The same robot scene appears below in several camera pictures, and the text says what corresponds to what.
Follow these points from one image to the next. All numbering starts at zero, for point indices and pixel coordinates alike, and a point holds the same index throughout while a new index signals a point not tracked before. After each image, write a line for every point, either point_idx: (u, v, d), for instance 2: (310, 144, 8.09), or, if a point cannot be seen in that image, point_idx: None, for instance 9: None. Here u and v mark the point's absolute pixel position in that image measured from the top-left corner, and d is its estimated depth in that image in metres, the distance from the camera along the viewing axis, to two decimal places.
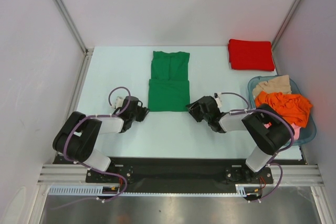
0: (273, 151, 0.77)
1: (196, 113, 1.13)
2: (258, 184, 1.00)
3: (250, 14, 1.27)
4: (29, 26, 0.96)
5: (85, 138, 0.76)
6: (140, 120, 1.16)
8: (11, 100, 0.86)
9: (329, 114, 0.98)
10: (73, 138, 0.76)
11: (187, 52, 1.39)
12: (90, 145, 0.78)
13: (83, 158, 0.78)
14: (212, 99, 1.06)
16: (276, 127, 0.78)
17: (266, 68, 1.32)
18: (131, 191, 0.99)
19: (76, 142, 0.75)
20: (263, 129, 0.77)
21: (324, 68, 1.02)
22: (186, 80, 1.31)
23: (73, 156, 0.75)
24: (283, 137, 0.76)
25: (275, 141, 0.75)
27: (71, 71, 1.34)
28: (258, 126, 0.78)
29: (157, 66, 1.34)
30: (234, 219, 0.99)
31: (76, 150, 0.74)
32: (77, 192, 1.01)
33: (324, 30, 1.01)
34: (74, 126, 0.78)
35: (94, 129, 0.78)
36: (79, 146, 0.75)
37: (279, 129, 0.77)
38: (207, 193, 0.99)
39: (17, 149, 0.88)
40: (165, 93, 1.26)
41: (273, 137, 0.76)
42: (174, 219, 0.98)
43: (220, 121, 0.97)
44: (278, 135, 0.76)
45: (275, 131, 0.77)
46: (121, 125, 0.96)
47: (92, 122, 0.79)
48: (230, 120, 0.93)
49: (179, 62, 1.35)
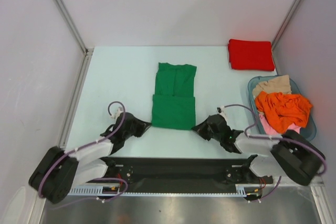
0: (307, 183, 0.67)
1: (203, 131, 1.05)
2: (258, 184, 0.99)
3: (250, 14, 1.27)
4: (29, 25, 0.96)
5: (61, 179, 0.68)
6: (138, 136, 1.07)
8: (12, 99, 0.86)
9: (329, 114, 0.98)
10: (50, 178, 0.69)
11: (193, 66, 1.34)
12: (67, 185, 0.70)
13: (58, 199, 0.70)
14: (221, 117, 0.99)
16: (307, 155, 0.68)
17: (266, 68, 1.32)
18: (131, 191, 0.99)
19: (52, 182, 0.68)
20: (294, 160, 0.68)
21: (324, 68, 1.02)
22: (192, 94, 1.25)
23: (48, 194, 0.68)
24: (315, 167, 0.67)
25: (308, 172, 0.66)
27: (71, 71, 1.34)
28: (285, 157, 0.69)
29: (161, 81, 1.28)
30: (234, 219, 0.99)
31: (52, 190, 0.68)
32: (77, 192, 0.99)
33: (325, 30, 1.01)
34: (52, 162, 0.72)
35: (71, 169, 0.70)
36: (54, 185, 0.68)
37: (309, 158, 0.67)
38: (207, 193, 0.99)
39: (17, 149, 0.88)
40: (170, 108, 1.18)
41: (305, 168, 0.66)
42: (173, 219, 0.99)
43: (238, 142, 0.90)
44: (310, 164, 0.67)
45: (305, 161, 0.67)
46: (108, 148, 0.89)
47: (70, 160, 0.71)
48: (248, 144, 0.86)
49: (185, 76, 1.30)
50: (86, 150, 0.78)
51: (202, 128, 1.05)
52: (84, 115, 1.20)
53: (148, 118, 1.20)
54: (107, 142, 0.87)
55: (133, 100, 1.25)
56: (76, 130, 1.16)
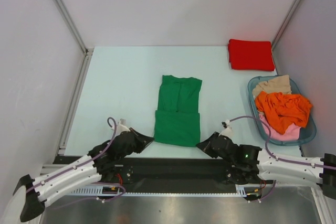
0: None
1: (210, 152, 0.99)
2: (258, 184, 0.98)
3: (250, 14, 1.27)
4: (28, 25, 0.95)
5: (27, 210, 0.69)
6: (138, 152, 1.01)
8: (12, 99, 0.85)
9: (329, 114, 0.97)
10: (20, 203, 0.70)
11: (198, 79, 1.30)
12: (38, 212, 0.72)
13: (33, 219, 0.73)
14: (226, 138, 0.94)
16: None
17: (266, 68, 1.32)
18: (131, 191, 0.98)
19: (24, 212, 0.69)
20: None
21: (324, 68, 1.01)
22: (195, 109, 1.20)
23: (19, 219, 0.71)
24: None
25: None
27: (71, 71, 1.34)
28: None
29: (163, 96, 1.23)
30: (234, 219, 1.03)
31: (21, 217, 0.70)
32: (75, 192, 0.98)
33: (325, 31, 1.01)
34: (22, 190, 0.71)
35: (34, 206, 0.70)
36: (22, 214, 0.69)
37: None
38: (207, 193, 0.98)
39: (17, 149, 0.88)
40: (174, 126, 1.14)
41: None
42: (174, 219, 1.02)
43: (260, 165, 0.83)
44: None
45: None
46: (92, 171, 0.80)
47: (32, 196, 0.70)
48: (279, 168, 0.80)
49: (190, 91, 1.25)
50: (55, 180, 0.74)
51: (209, 149, 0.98)
52: (84, 115, 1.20)
53: (148, 118, 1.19)
54: (88, 166, 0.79)
55: (133, 100, 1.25)
56: (76, 130, 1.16)
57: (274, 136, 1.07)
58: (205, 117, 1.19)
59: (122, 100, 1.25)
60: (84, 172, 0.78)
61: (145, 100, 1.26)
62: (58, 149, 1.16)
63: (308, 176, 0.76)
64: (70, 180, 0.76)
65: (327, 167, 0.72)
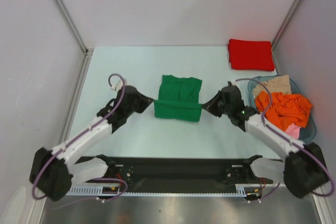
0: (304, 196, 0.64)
1: (213, 109, 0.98)
2: (258, 184, 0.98)
3: (250, 14, 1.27)
4: (28, 25, 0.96)
5: (53, 183, 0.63)
6: (140, 112, 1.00)
8: (11, 100, 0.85)
9: (329, 114, 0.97)
10: (41, 179, 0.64)
11: (199, 80, 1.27)
12: (64, 183, 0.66)
13: (62, 194, 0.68)
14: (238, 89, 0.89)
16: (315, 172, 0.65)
17: (266, 68, 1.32)
18: (132, 191, 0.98)
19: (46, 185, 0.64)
20: (303, 173, 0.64)
21: (324, 68, 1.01)
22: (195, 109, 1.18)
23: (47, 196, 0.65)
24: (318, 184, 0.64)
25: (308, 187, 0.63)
27: (71, 71, 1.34)
28: (298, 168, 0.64)
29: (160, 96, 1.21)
30: (234, 219, 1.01)
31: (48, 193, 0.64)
32: (77, 192, 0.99)
33: (325, 30, 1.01)
34: (41, 164, 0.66)
35: (61, 172, 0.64)
36: (49, 189, 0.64)
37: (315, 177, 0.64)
38: (207, 193, 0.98)
39: (17, 149, 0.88)
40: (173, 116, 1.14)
41: (307, 182, 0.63)
42: (173, 219, 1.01)
43: (249, 124, 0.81)
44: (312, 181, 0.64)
45: (310, 176, 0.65)
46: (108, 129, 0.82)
47: (58, 163, 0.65)
48: (261, 131, 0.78)
49: (190, 90, 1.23)
50: (75, 145, 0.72)
51: (212, 105, 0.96)
52: (84, 115, 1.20)
53: None
54: (104, 125, 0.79)
55: None
56: (76, 129, 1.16)
57: None
58: None
59: None
60: (100, 130, 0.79)
61: None
62: None
63: (280, 150, 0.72)
64: (89, 141, 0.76)
65: (302, 149, 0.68)
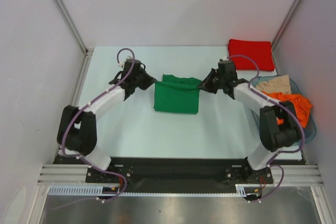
0: (274, 149, 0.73)
1: (209, 85, 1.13)
2: (257, 184, 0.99)
3: (250, 14, 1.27)
4: (29, 25, 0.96)
5: (84, 135, 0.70)
6: (144, 88, 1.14)
8: (11, 100, 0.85)
9: (329, 114, 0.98)
10: (69, 135, 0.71)
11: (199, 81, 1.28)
12: (93, 136, 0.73)
13: (90, 149, 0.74)
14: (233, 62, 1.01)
16: (288, 129, 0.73)
17: (266, 68, 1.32)
18: (131, 191, 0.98)
19: (77, 139, 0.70)
20: (274, 125, 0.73)
21: (324, 68, 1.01)
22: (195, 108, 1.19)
23: (77, 152, 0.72)
24: (289, 140, 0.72)
25: (279, 140, 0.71)
27: (71, 71, 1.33)
28: (271, 122, 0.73)
29: (159, 94, 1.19)
30: (234, 219, 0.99)
31: (78, 148, 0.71)
32: (77, 192, 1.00)
33: (325, 30, 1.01)
34: (69, 120, 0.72)
35: (90, 123, 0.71)
36: (79, 144, 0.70)
37: (285, 131, 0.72)
38: (207, 193, 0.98)
39: (17, 149, 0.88)
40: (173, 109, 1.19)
41: (277, 135, 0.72)
42: (173, 219, 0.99)
43: (236, 88, 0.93)
44: (283, 135, 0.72)
45: (282, 131, 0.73)
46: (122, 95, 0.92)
47: (87, 115, 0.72)
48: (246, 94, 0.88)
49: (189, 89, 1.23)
50: (98, 102, 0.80)
51: (208, 83, 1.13)
52: None
53: (148, 118, 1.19)
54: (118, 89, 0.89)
55: (133, 100, 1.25)
56: None
57: None
58: (206, 117, 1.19)
59: None
60: (116, 94, 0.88)
61: (145, 100, 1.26)
62: (58, 149, 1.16)
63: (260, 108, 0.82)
64: (107, 103, 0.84)
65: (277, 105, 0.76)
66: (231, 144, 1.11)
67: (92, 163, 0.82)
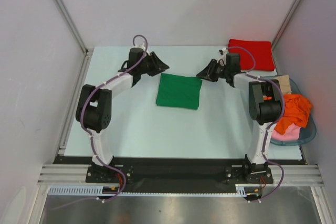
0: (258, 119, 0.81)
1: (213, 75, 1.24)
2: (257, 184, 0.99)
3: (250, 14, 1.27)
4: (29, 27, 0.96)
5: (102, 110, 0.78)
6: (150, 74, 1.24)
8: (11, 100, 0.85)
9: (329, 114, 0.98)
10: (87, 112, 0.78)
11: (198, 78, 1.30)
12: (108, 113, 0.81)
13: (105, 125, 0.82)
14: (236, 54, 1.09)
16: (273, 103, 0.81)
17: (266, 68, 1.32)
18: (131, 191, 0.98)
19: (95, 114, 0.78)
20: (260, 96, 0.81)
21: (324, 67, 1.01)
22: (196, 106, 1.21)
23: (95, 127, 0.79)
24: (272, 112, 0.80)
25: (263, 110, 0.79)
27: (71, 71, 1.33)
28: (257, 94, 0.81)
29: (160, 94, 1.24)
30: (234, 219, 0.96)
31: (95, 122, 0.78)
32: (77, 192, 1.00)
33: (324, 30, 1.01)
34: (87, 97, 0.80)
35: (107, 99, 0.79)
36: (96, 118, 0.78)
37: (271, 104, 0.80)
38: (207, 193, 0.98)
39: (17, 148, 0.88)
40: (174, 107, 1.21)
41: (262, 106, 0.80)
42: (173, 219, 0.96)
43: (235, 76, 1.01)
44: (268, 106, 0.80)
45: (268, 104, 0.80)
46: (131, 81, 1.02)
47: (104, 92, 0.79)
48: (242, 78, 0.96)
49: (189, 91, 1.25)
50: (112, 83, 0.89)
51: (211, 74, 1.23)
52: None
53: (148, 117, 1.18)
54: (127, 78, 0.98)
55: (132, 100, 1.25)
56: (77, 129, 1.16)
57: (275, 136, 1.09)
58: (206, 116, 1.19)
59: (122, 99, 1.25)
60: (125, 80, 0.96)
61: (144, 100, 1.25)
62: (58, 149, 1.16)
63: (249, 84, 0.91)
64: (118, 85, 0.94)
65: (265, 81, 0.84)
66: (231, 144, 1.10)
67: (96, 153, 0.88)
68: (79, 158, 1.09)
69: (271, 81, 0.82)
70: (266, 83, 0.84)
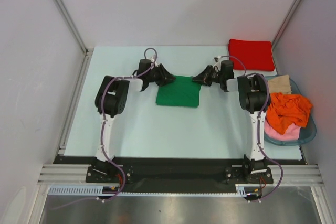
0: (248, 108, 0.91)
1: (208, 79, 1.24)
2: (258, 184, 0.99)
3: (250, 14, 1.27)
4: (29, 27, 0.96)
5: (119, 96, 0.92)
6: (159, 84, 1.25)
8: (11, 100, 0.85)
9: (329, 114, 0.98)
10: (106, 97, 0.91)
11: None
12: (124, 100, 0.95)
13: (120, 111, 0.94)
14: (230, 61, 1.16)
16: (260, 93, 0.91)
17: (266, 68, 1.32)
18: (130, 191, 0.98)
19: (113, 99, 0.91)
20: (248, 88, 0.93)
21: (324, 67, 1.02)
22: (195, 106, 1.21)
23: (112, 110, 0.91)
24: (260, 100, 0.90)
25: (251, 99, 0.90)
27: (71, 71, 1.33)
28: (244, 86, 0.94)
29: (160, 94, 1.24)
30: (234, 219, 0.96)
31: (113, 106, 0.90)
32: (77, 192, 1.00)
33: (324, 30, 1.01)
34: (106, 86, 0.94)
35: (125, 87, 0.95)
36: (114, 102, 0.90)
37: (258, 93, 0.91)
38: (207, 193, 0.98)
39: (17, 148, 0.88)
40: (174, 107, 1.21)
41: (250, 96, 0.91)
42: (173, 219, 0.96)
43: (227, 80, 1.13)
44: (255, 95, 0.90)
45: (254, 94, 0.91)
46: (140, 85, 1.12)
47: (123, 82, 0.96)
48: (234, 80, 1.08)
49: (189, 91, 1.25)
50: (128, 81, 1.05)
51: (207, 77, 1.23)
52: (84, 115, 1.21)
53: (148, 117, 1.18)
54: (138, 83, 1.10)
55: (132, 100, 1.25)
56: (77, 130, 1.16)
57: (274, 136, 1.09)
58: (206, 116, 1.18)
59: None
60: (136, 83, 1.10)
61: (144, 100, 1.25)
62: (57, 149, 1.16)
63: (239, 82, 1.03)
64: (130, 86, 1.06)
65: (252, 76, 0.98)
66: (231, 144, 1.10)
67: (103, 144, 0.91)
68: (80, 158, 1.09)
69: (256, 75, 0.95)
70: (253, 78, 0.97)
